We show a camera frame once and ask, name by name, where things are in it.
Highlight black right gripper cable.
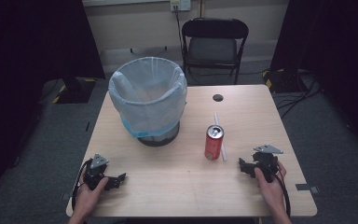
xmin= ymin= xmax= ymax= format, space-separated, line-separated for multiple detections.
xmin=259 ymin=161 xmax=292 ymax=219

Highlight black floor cables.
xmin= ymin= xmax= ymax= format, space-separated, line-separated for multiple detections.
xmin=273 ymin=70 xmax=322 ymax=119

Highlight black yellow-striped stand base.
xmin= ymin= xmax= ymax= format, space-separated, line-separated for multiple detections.
xmin=51 ymin=77 xmax=98 ymax=105
xmin=261 ymin=68 xmax=300 ymax=94

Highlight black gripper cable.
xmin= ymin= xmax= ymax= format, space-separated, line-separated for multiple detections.
xmin=71 ymin=158 xmax=93 ymax=213
xmin=259 ymin=161 xmax=292 ymax=219

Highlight bin with blue liner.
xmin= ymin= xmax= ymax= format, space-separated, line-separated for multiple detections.
xmin=108 ymin=56 xmax=188 ymax=139

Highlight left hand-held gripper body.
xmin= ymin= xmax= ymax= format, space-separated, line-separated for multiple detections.
xmin=83 ymin=153 xmax=110 ymax=191

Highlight black folding chair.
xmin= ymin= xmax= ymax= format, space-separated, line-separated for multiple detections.
xmin=181 ymin=17 xmax=250 ymax=86

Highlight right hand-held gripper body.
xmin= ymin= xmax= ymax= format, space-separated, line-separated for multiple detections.
xmin=250 ymin=144 xmax=284 ymax=184

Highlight person's right hand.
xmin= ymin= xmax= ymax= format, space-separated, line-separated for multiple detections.
xmin=255 ymin=161 xmax=288 ymax=216

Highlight person's left hand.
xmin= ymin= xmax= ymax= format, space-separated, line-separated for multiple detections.
xmin=72 ymin=167 xmax=110 ymax=219

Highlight red drink can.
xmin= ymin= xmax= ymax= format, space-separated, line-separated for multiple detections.
xmin=203 ymin=124 xmax=226 ymax=161

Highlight black wall cable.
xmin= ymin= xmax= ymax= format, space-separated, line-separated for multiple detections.
xmin=173 ymin=5 xmax=185 ymax=53

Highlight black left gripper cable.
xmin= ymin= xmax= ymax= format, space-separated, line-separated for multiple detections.
xmin=71 ymin=158 xmax=93 ymax=213

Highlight dark grey trash bin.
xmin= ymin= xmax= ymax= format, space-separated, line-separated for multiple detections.
xmin=136 ymin=120 xmax=181 ymax=147

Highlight white straw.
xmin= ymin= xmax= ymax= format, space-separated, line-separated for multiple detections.
xmin=213 ymin=112 xmax=228 ymax=162

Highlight white wall socket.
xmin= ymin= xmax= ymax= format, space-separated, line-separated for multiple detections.
xmin=170 ymin=0 xmax=192 ymax=13

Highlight dark curtain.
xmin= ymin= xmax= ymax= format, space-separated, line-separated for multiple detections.
xmin=0 ymin=0 xmax=106 ymax=216
xmin=269 ymin=0 xmax=358 ymax=150

